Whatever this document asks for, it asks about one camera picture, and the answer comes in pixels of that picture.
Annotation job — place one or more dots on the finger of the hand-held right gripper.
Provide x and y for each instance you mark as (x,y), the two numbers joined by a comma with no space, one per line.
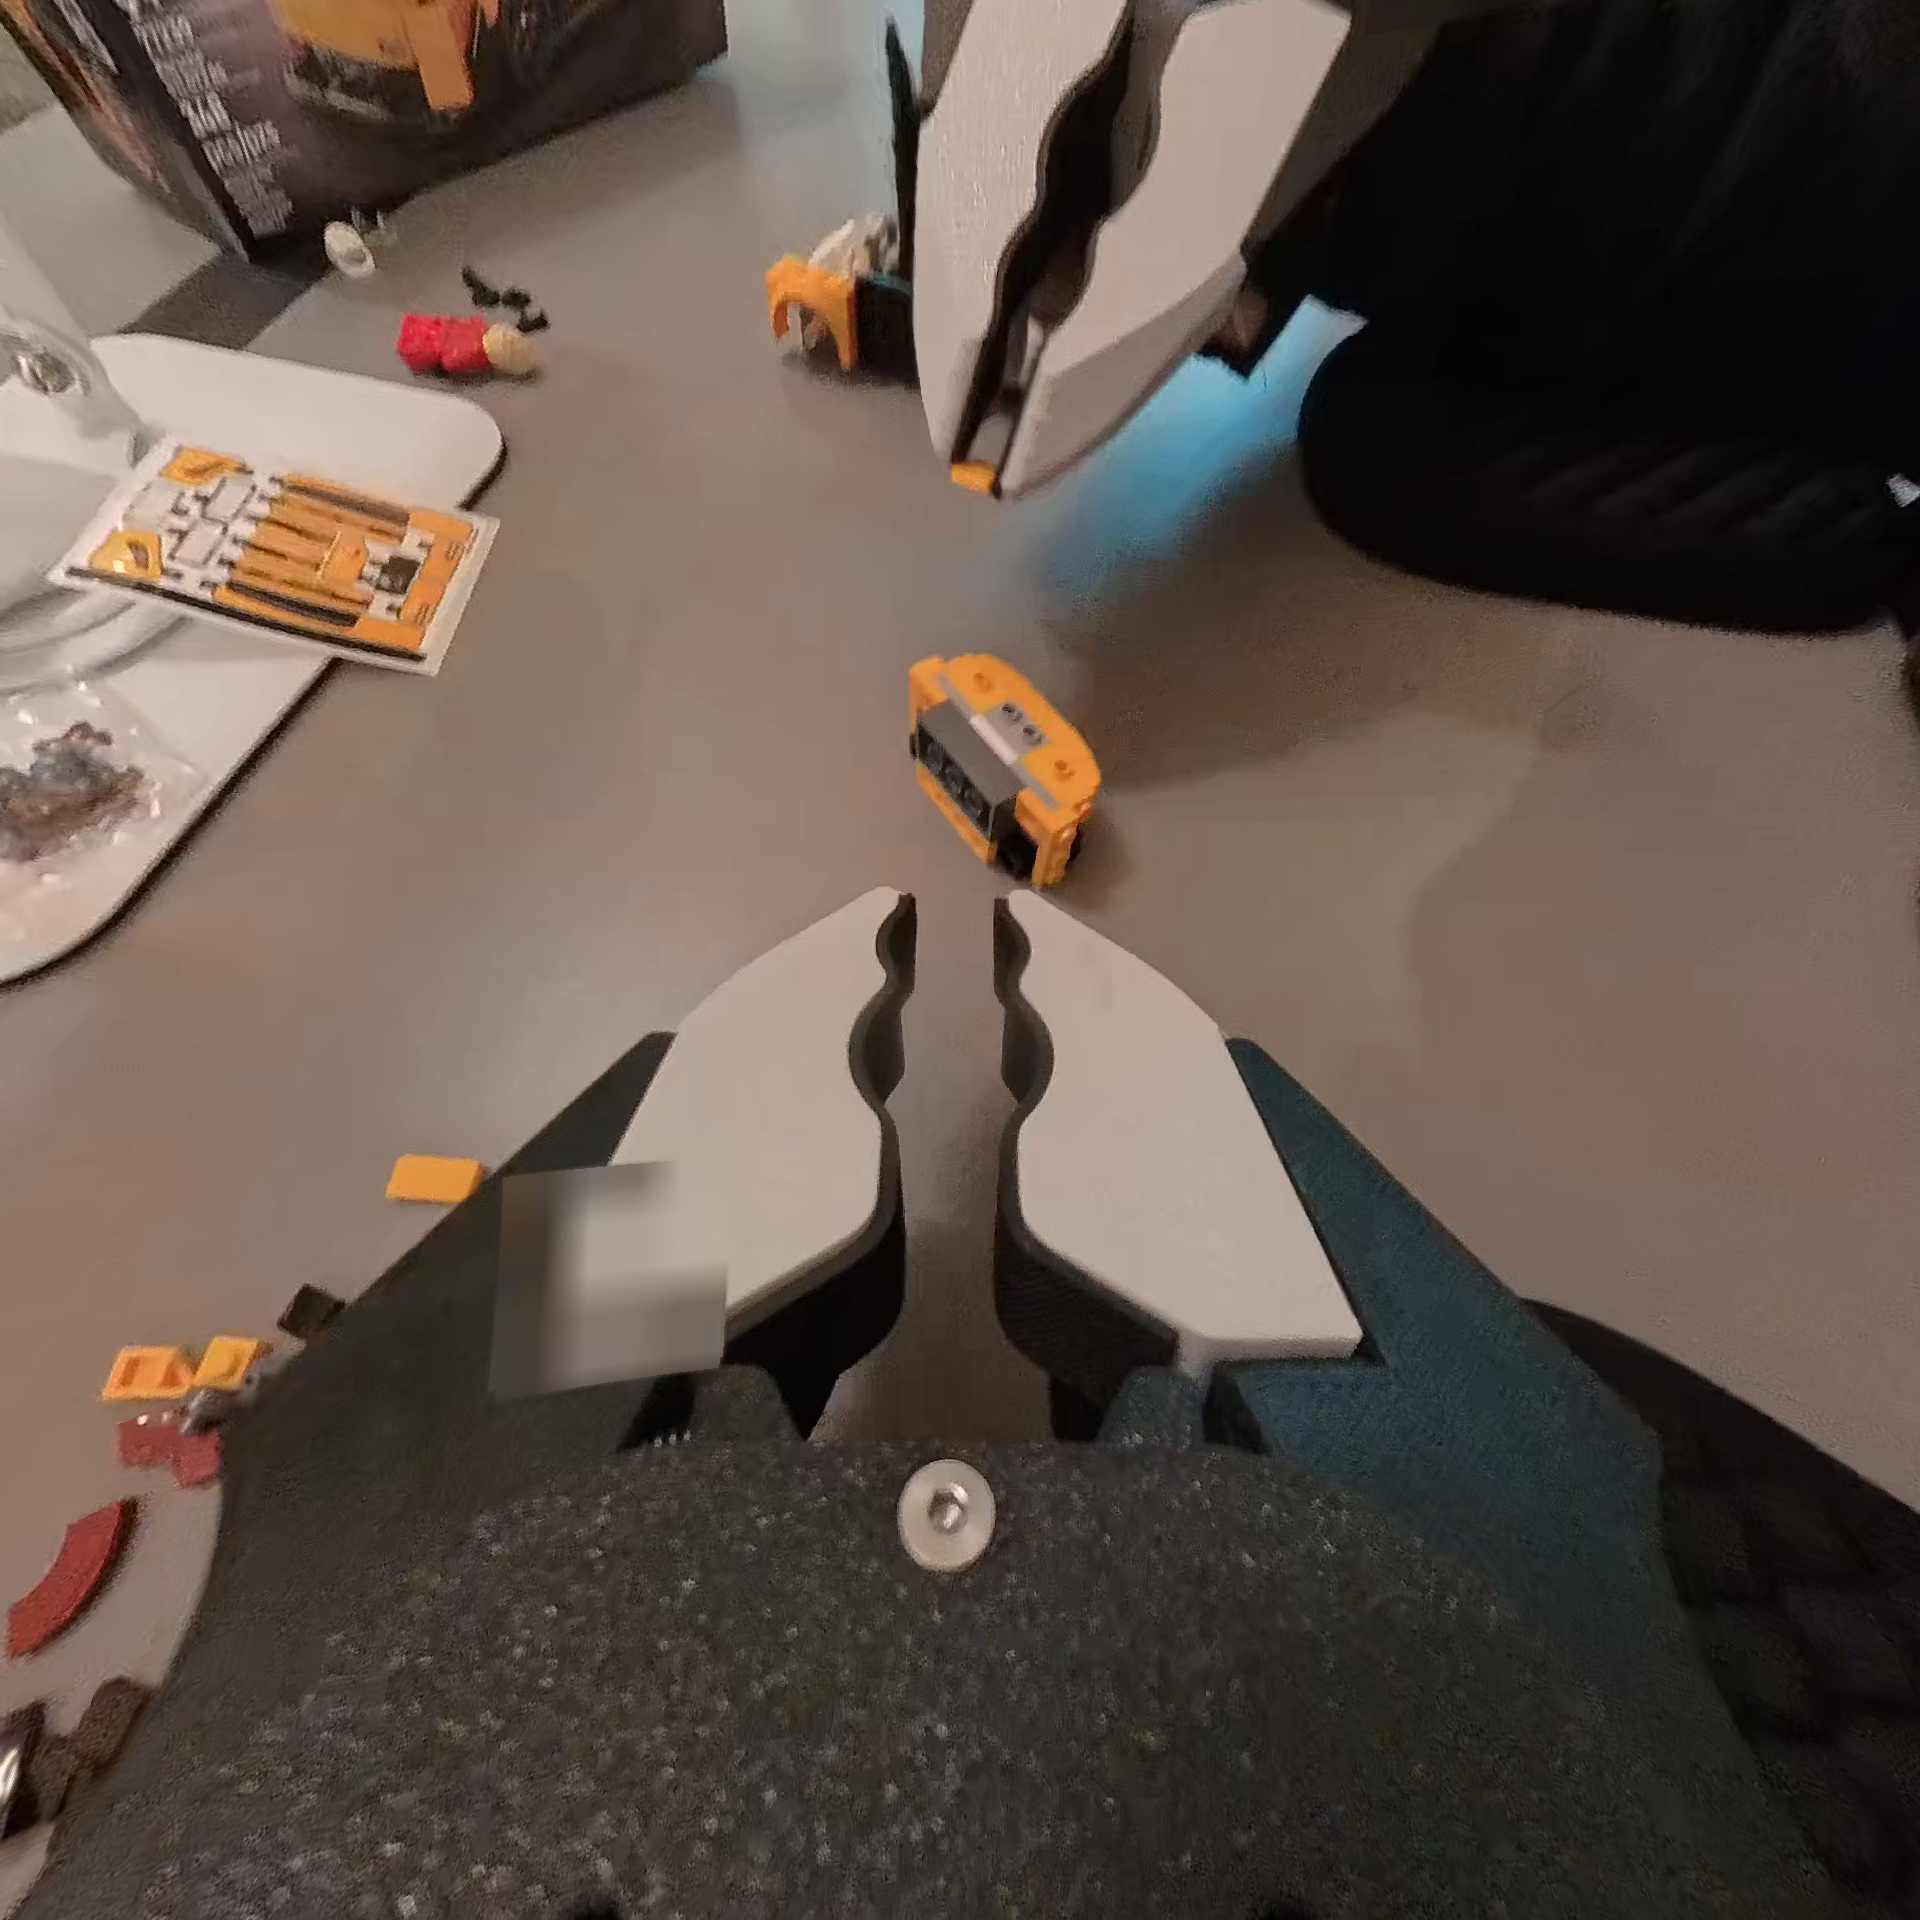
(973,181)
(1185,224)

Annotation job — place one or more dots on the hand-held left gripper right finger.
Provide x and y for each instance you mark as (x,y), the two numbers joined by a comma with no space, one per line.
(1155,1184)

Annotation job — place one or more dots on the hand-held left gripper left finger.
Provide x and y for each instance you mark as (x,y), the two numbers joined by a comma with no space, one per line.
(749,1079)

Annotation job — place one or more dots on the black lego chassis assembly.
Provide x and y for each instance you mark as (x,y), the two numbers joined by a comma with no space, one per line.
(818,308)

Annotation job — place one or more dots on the small orange lego piece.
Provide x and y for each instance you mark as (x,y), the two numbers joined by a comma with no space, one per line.
(972,476)

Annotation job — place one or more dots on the orange lego car section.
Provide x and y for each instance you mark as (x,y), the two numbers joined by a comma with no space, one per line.
(1020,780)

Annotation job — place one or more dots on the person's right forearm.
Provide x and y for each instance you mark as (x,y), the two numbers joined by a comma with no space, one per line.
(1621,376)

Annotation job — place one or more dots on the orange flat lego tile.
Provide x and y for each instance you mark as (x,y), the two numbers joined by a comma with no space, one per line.
(434,1180)

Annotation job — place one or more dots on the black lego wrench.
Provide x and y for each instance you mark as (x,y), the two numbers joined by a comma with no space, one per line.
(482,289)

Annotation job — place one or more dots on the red lego minifigure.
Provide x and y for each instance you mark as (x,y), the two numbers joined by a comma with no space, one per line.
(441,342)

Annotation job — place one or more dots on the black lego set box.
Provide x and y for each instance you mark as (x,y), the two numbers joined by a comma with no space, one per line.
(375,91)

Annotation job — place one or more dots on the white round lego piece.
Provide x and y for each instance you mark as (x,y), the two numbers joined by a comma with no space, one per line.
(352,252)

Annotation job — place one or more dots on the pile of small lego pieces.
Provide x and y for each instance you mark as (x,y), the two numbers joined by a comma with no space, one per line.
(149,1373)

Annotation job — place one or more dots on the orange sticker sheet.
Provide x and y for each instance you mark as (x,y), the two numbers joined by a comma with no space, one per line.
(283,557)

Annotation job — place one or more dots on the white book stand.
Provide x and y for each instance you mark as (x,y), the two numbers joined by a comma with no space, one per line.
(299,399)

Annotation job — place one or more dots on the clear bag of dark pieces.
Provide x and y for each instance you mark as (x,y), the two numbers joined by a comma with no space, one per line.
(75,797)

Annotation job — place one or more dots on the black quilted cloth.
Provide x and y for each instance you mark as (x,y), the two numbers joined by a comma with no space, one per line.
(1828,1622)

